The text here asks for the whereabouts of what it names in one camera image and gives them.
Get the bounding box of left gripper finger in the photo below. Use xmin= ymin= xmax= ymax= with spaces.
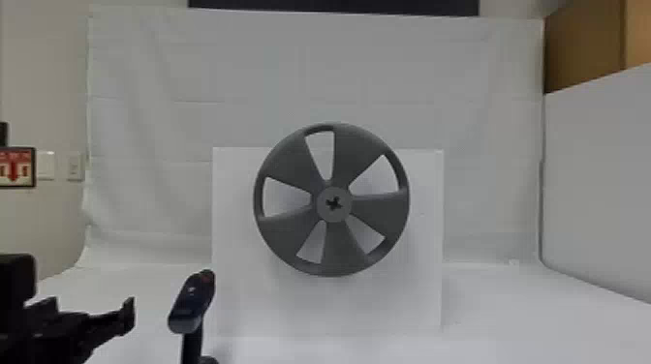
xmin=28 ymin=296 xmax=61 ymax=318
xmin=83 ymin=296 xmax=137 ymax=340

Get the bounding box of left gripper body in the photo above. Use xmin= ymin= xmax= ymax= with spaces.
xmin=0 ymin=306 xmax=105 ymax=364

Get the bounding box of drill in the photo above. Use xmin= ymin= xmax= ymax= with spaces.
xmin=167 ymin=268 xmax=222 ymax=364

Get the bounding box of grey wheel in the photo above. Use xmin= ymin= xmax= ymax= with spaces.
xmin=252 ymin=122 xmax=411 ymax=278

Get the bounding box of cardboard box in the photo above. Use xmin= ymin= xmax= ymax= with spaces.
xmin=543 ymin=0 xmax=651 ymax=94

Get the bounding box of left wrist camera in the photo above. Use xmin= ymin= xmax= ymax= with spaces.
xmin=0 ymin=253 xmax=39 ymax=313

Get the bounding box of white wall switch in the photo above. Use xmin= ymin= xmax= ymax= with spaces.
xmin=36 ymin=150 xmax=56 ymax=181
xmin=66 ymin=151 xmax=84 ymax=182

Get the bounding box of red wall sign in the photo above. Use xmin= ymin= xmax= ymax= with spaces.
xmin=0 ymin=146 xmax=37 ymax=189

